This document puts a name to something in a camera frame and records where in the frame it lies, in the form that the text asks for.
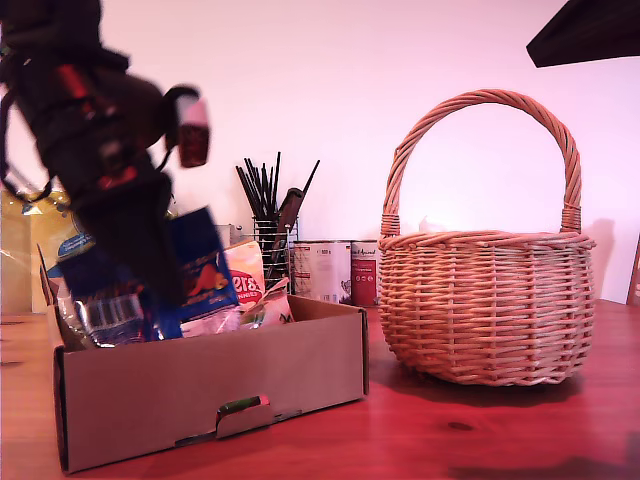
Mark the black chopstick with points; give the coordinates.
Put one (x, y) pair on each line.
(276, 185)
(248, 192)
(310, 175)
(257, 186)

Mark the woven wicker basket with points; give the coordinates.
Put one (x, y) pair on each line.
(485, 320)

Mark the white Galaxy egg bag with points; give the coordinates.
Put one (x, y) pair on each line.
(272, 310)

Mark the brown cardboard box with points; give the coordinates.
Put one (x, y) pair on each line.
(200, 380)

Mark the white tissue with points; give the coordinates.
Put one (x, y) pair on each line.
(430, 226)

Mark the yellow kitchen towel pack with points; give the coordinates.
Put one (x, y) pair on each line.
(30, 250)

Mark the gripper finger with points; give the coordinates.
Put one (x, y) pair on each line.
(145, 240)

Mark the blue chocolate egg bag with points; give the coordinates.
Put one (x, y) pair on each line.
(205, 270)

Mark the Maltesers mini bunnies bag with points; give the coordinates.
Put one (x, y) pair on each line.
(245, 280)

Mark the white label tin can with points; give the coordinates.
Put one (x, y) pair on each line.
(325, 270)

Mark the red label tin can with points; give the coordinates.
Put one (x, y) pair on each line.
(365, 275)

